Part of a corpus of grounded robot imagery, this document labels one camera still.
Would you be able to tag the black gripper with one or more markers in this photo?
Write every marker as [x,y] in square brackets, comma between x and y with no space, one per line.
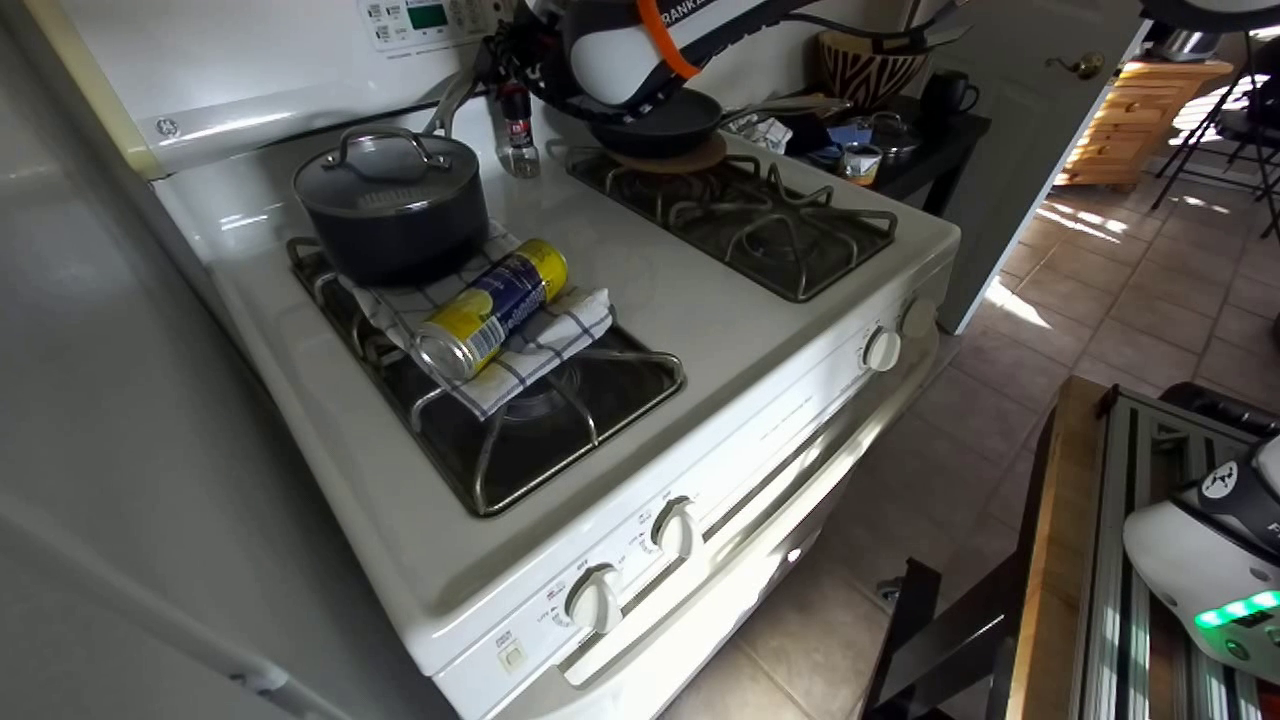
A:
[545,61]

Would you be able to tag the small red-capped spice bottle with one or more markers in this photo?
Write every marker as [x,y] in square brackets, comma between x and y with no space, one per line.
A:
[516,141]

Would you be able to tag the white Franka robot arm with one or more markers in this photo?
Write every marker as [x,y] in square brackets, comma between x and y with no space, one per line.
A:
[626,52]

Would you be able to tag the white gas stove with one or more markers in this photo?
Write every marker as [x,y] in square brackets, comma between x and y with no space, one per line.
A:
[693,306]

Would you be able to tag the white stove knob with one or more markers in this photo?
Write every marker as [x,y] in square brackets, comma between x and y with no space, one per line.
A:
[592,598]
[881,350]
[674,525]

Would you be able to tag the black frying pan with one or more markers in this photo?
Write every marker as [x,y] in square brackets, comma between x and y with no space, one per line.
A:
[666,128]

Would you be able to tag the black pot with glass lid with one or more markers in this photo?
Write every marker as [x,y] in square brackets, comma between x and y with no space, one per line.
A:
[394,221]

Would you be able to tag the yellow and blue can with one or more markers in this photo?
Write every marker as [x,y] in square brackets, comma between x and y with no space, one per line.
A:
[487,310]

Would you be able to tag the white paper packet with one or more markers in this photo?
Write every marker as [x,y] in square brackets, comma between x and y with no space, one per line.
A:
[762,132]

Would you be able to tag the white checked dish towel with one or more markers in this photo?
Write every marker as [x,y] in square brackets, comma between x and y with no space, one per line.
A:
[564,333]

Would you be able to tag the black burner grate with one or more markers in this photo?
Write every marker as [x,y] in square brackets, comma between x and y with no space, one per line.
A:
[532,455]
[787,240]

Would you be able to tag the blue and white container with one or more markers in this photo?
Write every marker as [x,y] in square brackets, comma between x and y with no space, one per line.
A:
[858,157]

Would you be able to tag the patterned woven basket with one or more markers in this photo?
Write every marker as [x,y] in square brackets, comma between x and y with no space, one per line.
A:
[871,68]

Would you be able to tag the black side table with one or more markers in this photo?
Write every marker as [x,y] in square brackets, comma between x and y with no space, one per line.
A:
[940,152]

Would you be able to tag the black mug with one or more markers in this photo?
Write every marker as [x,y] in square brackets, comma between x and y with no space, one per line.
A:
[947,99]

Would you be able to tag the white refrigerator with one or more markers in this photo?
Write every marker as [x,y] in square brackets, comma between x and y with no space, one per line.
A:
[105,400]

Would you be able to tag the light wooden slatted furniture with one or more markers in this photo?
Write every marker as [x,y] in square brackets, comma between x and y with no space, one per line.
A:
[1134,127]

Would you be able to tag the wooden-edged robot cart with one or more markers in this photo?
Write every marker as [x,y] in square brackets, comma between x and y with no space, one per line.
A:
[1064,563]

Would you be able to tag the black folding stand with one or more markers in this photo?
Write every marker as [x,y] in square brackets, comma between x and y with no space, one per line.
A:
[1255,127]

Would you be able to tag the black metal stand frame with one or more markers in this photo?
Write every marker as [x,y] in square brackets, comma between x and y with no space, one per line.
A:
[913,642]

